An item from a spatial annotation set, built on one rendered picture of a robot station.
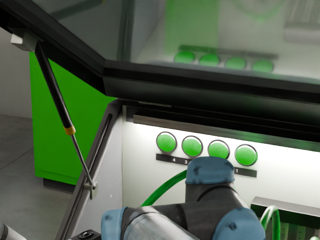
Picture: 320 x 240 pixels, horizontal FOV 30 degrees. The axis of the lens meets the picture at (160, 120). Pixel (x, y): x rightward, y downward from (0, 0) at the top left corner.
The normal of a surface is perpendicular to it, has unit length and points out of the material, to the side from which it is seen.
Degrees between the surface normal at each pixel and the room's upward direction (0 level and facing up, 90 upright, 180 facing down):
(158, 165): 90
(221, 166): 1
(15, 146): 0
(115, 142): 90
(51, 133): 90
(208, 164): 0
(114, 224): 35
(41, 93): 90
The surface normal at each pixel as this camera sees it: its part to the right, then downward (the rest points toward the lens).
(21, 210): 0.03, -0.95
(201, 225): 0.19, -0.30
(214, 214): 0.16, -0.58
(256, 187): -0.38, 0.29
